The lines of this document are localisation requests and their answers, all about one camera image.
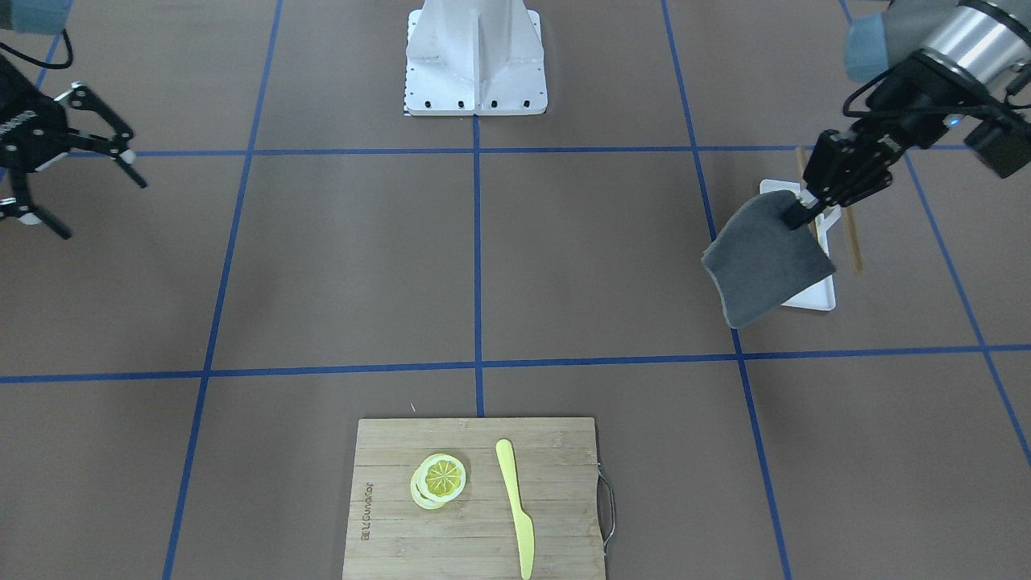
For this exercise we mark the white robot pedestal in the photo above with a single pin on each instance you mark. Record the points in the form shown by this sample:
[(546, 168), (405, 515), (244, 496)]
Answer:
[(474, 58)]

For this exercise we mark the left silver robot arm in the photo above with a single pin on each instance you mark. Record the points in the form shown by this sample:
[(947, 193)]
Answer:
[(988, 40)]

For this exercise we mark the yellow lemon slices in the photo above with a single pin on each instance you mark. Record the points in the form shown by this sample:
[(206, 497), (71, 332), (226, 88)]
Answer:
[(439, 479)]

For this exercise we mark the yellow plastic knife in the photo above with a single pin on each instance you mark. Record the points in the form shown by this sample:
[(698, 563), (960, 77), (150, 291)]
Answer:
[(524, 529)]

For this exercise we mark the white rectangular tray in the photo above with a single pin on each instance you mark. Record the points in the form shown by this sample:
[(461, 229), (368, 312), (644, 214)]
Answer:
[(820, 296)]

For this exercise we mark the bamboo cutting board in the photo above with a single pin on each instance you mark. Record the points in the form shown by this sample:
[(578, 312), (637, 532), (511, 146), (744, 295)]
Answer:
[(389, 536)]

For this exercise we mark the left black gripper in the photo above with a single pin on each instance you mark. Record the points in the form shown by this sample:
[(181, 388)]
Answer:
[(918, 95)]

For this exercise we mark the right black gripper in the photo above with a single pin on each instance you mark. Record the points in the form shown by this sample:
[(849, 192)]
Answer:
[(24, 135)]

